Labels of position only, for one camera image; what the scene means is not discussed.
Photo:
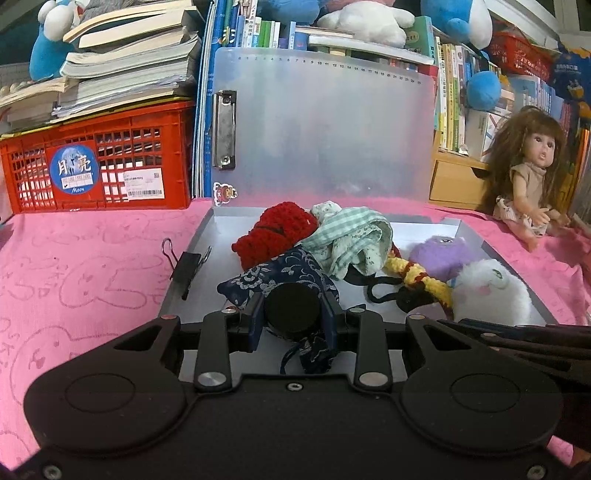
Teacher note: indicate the green checkered scrunchie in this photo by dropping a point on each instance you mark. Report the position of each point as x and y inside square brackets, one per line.
[357, 237]

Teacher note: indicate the small cartoon sticker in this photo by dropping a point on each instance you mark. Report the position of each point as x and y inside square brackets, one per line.
[223, 193]

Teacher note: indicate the black elastic hair band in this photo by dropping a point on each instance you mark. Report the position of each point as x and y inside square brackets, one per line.
[386, 289]

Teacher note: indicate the red plastic crate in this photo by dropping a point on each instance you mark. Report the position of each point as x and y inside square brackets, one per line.
[130, 159]

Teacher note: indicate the translucent plastic clipboard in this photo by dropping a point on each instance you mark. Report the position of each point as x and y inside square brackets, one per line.
[308, 127]

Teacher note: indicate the navy floral fabric scrunchie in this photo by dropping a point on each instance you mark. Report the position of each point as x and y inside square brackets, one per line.
[294, 266]

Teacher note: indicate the black round cap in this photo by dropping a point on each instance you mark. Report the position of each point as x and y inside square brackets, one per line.
[293, 311]

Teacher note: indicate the purple fluffy scrunchie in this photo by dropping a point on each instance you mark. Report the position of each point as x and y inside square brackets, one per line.
[443, 257]

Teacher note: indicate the blue doraemon plush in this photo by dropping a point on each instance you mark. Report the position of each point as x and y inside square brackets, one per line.
[55, 18]

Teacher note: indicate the stack of books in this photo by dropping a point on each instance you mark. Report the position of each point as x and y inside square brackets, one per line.
[124, 53]

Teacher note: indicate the blue cardboard box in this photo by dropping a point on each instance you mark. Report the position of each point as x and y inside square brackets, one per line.
[570, 77]

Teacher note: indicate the pink towel table cover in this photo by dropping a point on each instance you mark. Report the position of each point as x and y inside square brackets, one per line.
[128, 409]

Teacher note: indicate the blue flat plush toy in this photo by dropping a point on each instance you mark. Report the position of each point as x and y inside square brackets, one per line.
[285, 11]

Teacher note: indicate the white fluffy scrunchie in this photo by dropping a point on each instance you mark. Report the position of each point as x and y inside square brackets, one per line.
[487, 291]

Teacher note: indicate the blue pompom ball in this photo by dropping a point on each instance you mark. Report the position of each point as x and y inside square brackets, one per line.
[483, 91]

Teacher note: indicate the blue white round plush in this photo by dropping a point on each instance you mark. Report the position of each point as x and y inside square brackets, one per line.
[465, 21]

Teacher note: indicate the wooden drawer organizer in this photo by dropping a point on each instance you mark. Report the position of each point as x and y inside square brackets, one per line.
[457, 181]

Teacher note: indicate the row of upright books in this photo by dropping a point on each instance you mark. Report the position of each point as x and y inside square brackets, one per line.
[235, 24]

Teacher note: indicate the red wire basket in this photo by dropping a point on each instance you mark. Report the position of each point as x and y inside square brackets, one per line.
[515, 54]

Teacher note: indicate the yellow red crochet band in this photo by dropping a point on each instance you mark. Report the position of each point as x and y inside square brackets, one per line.
[415, 277]

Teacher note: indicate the black binder clip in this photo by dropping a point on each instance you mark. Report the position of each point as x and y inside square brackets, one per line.
[185, 267]

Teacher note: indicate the brown-haired baby doll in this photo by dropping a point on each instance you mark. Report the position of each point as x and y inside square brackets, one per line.
[526, 166]

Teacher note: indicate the pink white bunny plush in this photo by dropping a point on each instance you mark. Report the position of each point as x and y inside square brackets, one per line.
[371, 21]

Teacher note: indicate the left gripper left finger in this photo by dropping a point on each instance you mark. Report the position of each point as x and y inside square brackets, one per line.
[223, 332]

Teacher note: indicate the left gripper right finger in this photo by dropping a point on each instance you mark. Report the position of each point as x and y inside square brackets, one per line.
[362, 332]

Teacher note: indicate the red crochet scrunchie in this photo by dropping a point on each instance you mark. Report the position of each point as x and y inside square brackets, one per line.
[278, 229]

